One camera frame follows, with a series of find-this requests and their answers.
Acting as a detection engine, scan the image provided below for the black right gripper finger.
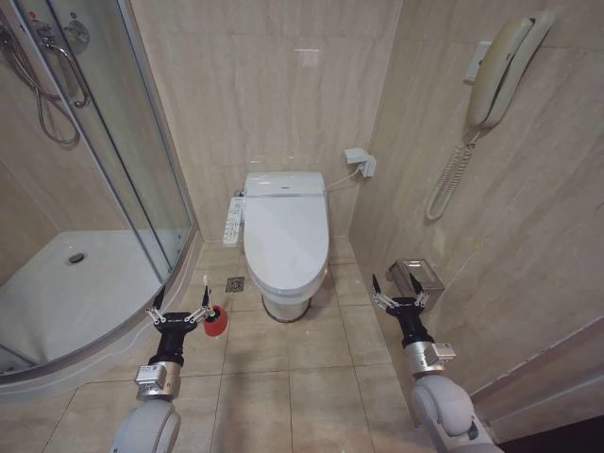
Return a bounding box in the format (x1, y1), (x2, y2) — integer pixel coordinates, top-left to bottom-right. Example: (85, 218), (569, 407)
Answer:
(409, 272), (429, 310)
(370, 274), (394, 311)

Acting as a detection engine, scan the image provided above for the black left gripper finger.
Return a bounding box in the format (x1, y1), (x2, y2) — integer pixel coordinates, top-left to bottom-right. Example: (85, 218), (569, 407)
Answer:
(183, 284), (211, 325)
(144, 282), (166, 327)

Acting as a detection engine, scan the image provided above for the red toilet brush holder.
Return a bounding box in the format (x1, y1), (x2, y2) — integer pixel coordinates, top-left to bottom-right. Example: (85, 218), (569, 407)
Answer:
(203, 304), (228, 338)

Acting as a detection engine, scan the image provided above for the white toilet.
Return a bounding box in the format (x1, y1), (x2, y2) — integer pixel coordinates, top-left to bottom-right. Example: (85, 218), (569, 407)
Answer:
(243, 171), (330, 324)

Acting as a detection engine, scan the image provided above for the white toilet lid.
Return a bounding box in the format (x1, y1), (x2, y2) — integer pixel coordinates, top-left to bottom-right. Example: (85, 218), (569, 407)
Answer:
(243, 193), (330, 293)

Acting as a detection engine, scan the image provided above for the steel tissue box holder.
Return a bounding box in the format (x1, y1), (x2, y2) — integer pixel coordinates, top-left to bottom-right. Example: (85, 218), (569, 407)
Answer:
(388, 258), (445, 314)

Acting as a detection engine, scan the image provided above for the white shower tray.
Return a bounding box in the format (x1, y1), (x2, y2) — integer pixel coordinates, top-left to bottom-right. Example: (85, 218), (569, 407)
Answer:
(0, 228), (190, 374)

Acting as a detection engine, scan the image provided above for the white bidet control panel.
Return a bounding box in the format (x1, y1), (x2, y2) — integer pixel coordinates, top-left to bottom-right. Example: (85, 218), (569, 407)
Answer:
(222, 189), (246, 246)

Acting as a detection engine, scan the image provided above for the white-handled toilet brush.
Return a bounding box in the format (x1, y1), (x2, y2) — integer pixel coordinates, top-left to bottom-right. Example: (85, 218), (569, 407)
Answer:
(202, 276), (219, 322)

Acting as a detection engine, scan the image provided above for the coiled beige telephone cord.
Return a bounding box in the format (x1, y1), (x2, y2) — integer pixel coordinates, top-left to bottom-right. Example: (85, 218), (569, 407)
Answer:
(425, 129), (483, 222)

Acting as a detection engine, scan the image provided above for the white toilet power cable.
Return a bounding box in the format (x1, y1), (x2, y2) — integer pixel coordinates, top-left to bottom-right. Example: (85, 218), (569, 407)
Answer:
(324, 167), (361, 192)

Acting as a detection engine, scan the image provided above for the white wall power box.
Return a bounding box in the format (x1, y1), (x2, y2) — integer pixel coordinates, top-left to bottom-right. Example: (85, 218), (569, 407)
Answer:
(344, 147), (378, 179)

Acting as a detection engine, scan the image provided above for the glass shower enclosure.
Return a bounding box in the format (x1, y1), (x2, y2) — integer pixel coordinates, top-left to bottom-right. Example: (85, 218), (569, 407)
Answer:
(0, 0), (202, 378)

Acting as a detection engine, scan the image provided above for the beige wall telephone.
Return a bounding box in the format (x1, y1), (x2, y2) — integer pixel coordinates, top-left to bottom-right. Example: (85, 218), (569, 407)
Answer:
(466, 11), (556, 128)

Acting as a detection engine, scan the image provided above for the chrome shower hose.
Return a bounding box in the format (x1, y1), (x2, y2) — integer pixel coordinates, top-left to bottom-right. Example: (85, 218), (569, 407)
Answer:
(0, 25), (81, 145)

